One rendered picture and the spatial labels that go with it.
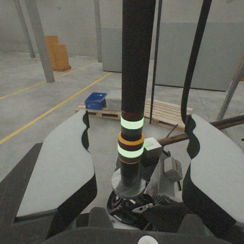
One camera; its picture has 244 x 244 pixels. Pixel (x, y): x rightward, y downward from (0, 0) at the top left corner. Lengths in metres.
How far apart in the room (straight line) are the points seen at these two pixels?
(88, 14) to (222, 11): 9.15
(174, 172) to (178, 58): 5.14
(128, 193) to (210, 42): 5.63
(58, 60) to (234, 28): 7.27
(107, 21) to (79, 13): 2.31
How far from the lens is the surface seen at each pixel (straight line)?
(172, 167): 0.77
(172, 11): 12.36
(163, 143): 0.28
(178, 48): 5.66
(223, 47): 5.87
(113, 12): 13.08
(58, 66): 8.57
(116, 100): 3.23
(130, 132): 0.21
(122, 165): 0.26
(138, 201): 0.55
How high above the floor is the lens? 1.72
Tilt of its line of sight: 32 degrees down
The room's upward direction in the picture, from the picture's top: 1 degrees clockwise
